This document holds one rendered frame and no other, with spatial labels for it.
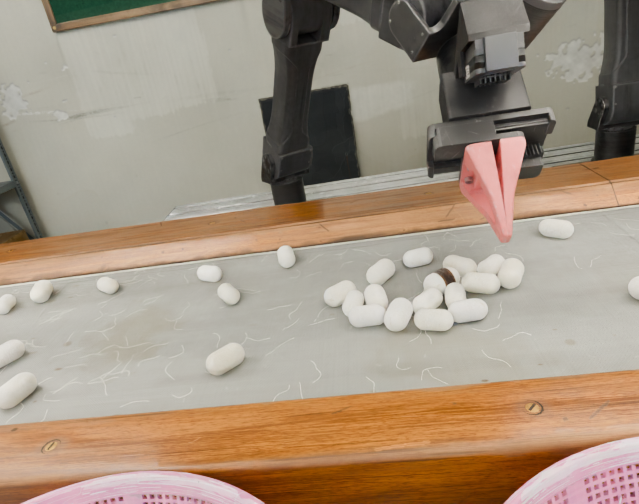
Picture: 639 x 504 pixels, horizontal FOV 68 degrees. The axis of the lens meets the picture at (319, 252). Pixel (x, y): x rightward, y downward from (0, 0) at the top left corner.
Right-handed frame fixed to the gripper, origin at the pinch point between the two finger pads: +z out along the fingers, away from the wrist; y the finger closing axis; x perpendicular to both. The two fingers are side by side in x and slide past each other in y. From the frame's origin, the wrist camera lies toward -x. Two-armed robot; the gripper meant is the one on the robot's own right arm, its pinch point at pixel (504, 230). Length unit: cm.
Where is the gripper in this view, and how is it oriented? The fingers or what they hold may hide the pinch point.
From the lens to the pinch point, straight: 41.6
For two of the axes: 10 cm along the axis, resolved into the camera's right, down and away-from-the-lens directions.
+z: 0.3, 9.1, -4.2
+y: 9.8, -1.1, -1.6
